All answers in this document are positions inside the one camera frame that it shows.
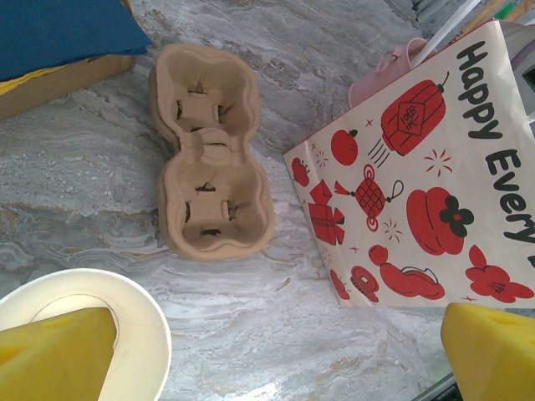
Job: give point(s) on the white wrapped straw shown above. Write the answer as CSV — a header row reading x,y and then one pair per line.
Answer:
x,y
443,35

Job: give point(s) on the red festive paper bag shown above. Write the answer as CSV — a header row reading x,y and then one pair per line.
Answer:
x,y
418,167

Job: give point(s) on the brown pulp cup carrier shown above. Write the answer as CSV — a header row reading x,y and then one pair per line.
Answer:
x,y
209,167
154,104

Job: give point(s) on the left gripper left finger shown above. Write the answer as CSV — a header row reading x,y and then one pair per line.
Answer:
x,y
50,359

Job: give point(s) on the green wrapped straw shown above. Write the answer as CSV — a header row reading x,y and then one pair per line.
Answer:
x,y
510,8

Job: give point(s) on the pink holder cup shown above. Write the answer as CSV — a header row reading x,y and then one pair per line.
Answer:
x,y
372,83

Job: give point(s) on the yellow paper napkin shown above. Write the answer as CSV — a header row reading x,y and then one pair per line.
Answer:
x,y
12,85

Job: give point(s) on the black paper coffee cup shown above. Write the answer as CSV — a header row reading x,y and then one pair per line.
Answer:
x,y
142,334

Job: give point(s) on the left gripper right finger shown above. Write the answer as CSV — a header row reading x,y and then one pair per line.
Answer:
x,y
493,359

